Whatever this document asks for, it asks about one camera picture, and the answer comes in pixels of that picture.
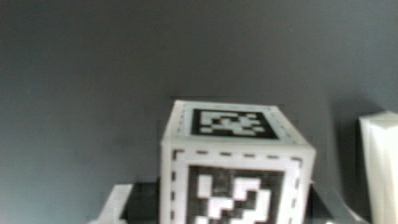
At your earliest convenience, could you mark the white tagged cube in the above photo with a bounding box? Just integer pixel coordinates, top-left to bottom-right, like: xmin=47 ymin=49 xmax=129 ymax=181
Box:
xmin=158 ymin=100 xmax=316 ymax=224

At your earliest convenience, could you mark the white chair back frame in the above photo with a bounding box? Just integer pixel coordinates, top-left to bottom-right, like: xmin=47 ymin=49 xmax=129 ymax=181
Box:
xmin=358 ymin=111 xmax=398 ymax=224

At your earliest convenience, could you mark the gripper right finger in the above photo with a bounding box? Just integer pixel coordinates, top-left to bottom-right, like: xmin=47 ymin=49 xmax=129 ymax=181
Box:
xmin=305 ymin=185 xmax=371 ymax=224

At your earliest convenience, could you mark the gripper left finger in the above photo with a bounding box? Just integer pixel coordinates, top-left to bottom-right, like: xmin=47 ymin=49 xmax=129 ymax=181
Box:
xmin=87 ymin=182 xmax=158 ymax=224

